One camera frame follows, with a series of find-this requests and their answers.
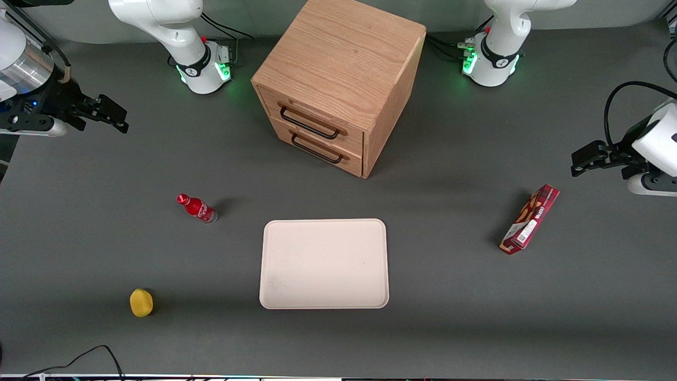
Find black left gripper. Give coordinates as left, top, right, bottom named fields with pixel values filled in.
left=571, top=117, right=662, bottom=180

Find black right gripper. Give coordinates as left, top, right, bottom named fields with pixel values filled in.
left=0, top=74, right=130, bottom=134

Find black metal drawer handle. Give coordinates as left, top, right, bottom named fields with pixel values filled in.
left=279, top=105, right=349, bottom=140
left=290, top=129, right=350, bottom=165

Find wooden drawer with long tray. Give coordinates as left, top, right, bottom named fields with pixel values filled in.
left=257, top=86, right=365, bottom=158

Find wooden drawer front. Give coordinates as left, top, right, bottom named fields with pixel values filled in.
left=269, top=115, right=364, bottom=178

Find wooden oak drawer cabinet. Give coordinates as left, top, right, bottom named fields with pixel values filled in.
left=251, top=0, right=427, bottom=179

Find red snack box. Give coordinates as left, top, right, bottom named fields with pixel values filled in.
left=499, top=184, right=561, bottom=256

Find small red soda bottle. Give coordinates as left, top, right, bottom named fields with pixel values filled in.
left=176, top=193, right=218, bottom=225

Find yellow lemon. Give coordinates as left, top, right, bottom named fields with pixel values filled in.
left=130, top=288, right=154, bottom=318

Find beige plastic tray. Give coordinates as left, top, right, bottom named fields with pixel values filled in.
left=259, top=218, right=390, bottom=310

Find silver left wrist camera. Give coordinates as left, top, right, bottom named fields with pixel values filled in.
left=628, top=173, right=677, bottom=197

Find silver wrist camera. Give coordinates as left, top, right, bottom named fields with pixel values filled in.
left=628, top=173, right=677, bottom=197
left=0, top=117, right=69, bottom=138

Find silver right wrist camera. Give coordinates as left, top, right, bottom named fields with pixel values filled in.
left=0, top=117, right=69, bottom=138

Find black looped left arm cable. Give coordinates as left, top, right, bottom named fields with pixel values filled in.
left=604, top=80, right=677, bottom=149

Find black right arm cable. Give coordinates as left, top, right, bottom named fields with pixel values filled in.
left=0, top=0, right=72, bottom=84

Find black cable at frame edge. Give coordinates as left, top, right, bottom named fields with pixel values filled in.
left=663, top=37, right=677, bottom=83

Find black right arm base cables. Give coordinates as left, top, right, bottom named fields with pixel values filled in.
left=200, top=12, right=254, bottom=67

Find black arm base cables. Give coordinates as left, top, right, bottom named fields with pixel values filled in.
left=425, top=16, right=493, bottom=60
left=200, top=12, right=254, bottom=67

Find black left arm base cables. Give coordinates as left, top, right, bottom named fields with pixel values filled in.
left=425, top=16, right=493, bottom=60

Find black cable at table edge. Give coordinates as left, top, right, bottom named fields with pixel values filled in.
left=21, top=345, right=125, bottom=381

